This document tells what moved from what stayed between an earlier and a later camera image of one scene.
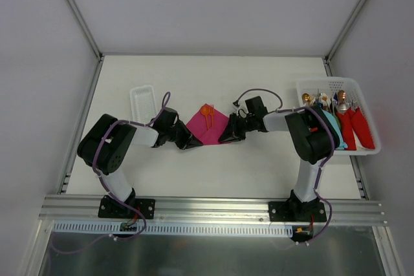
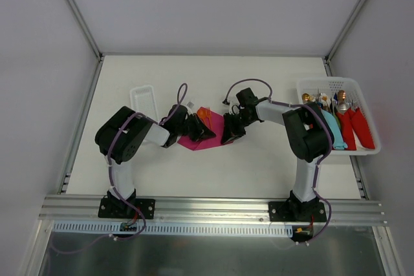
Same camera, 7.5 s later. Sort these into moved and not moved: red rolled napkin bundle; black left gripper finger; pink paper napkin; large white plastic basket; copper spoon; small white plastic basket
Moved: pink paper napkin; black left gripper finger
Not moved: small white plastic basket; large white plastic basket; copper spoon; red rolled napkin bundle
